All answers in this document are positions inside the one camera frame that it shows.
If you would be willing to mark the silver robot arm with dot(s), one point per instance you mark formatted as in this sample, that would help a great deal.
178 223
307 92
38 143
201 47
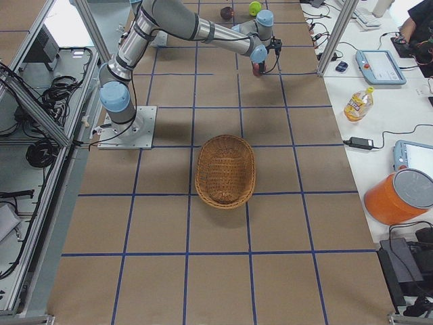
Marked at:
253 39

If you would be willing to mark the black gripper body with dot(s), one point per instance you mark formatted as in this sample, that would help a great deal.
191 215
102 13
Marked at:
256 66

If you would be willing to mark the dark red apple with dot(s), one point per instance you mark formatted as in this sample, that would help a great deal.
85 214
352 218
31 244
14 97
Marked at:
227 13

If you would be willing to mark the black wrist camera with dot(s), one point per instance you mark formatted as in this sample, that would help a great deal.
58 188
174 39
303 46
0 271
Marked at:
276 45

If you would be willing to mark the green apple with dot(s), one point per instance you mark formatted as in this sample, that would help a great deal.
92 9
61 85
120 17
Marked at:
254 8

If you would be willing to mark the blue teach pendant tablet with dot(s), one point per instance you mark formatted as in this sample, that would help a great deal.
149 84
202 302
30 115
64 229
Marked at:
378 67

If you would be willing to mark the yellow juice bottle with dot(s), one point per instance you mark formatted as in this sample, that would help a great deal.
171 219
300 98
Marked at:
359 104

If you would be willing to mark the red yellow apple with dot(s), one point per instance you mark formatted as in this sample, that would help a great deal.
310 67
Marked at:
255 69

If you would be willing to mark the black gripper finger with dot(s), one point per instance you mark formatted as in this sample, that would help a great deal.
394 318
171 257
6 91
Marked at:
262 68

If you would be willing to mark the black power adapter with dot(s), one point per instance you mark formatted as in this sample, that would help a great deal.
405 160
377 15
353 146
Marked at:
359 143

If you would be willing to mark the woven wicker basket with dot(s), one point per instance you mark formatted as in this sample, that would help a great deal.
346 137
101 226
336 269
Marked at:
226 173

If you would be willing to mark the person in dark shirt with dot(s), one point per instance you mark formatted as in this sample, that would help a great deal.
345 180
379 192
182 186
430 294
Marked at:
417 33

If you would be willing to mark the orange bucket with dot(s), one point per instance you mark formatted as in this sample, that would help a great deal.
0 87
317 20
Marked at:
400 197

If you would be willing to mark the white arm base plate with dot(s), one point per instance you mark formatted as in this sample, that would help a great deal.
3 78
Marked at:
138 134

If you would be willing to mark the aluminium frame post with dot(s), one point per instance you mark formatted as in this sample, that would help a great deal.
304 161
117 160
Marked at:
342 21

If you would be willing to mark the dark blue small pouch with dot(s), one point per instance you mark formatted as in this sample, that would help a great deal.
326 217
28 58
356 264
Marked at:
341 67

